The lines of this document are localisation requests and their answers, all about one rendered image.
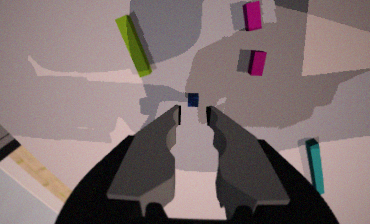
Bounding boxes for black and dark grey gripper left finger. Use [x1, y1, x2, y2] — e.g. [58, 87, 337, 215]
[54, 105, 181, 224]

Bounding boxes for magenta rectangular block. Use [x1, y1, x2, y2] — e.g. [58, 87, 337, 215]
[243, 1, 262, 31]
[248, 50, 267, 76]

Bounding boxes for small blue block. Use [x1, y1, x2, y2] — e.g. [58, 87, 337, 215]
[188, 93, 199, 107]

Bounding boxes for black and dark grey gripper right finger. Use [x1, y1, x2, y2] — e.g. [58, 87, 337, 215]
[206, 106, 339, 224]

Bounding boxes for turquoise rod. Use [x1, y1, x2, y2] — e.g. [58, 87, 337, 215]
[305, 138, 325, 195]

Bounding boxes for lime green rod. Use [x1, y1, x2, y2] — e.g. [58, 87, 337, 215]
[115, 15, 152, 77]

